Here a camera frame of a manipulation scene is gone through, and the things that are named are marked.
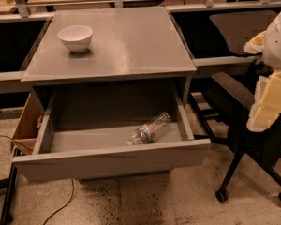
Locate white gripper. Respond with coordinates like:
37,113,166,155
244,12,281,132

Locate clear plastic water bottle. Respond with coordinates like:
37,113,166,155
127,112,171,145

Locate grey open top drawer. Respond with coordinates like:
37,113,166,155
13,87,210,181

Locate black office chair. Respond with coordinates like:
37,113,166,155
188,9,281,205

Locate white ceramic bowl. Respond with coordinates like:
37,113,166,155
58,25,93,53

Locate brown cardboard box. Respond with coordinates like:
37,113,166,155
12,95,43,155

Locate black metal stand leg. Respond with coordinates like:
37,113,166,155
0,165,18,225

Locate black floor cable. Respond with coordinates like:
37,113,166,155
41,178,76,225

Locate grey metal rail frame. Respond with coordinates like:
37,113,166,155
0,0,281,95

